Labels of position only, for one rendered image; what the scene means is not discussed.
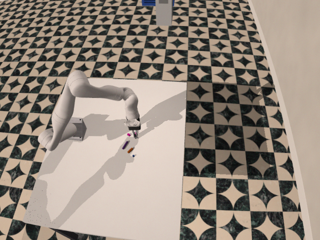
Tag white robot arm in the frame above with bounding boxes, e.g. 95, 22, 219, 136
38, 70, 138, 151

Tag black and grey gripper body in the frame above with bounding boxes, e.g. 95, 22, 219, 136
124, 111, 141, 131

